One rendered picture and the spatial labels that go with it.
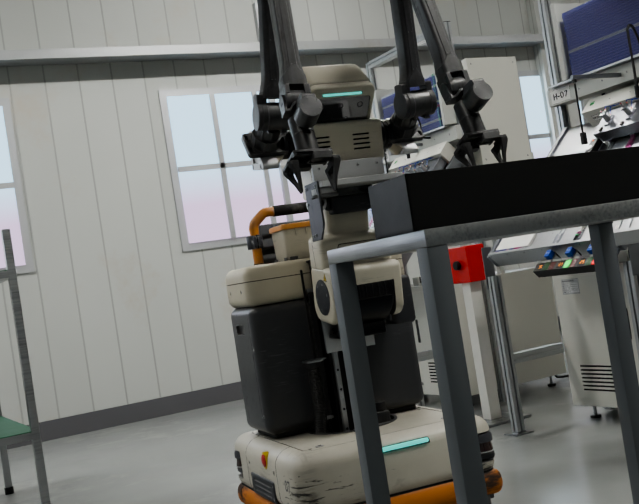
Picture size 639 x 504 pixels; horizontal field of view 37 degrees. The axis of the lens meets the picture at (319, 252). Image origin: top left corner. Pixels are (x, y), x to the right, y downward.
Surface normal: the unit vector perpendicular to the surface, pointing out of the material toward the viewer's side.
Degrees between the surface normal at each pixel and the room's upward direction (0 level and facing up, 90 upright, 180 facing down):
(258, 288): 90
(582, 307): 90
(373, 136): 98
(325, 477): 90
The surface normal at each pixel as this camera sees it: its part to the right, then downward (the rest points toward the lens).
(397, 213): -0.92, 0.14
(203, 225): 0.44, -0.09
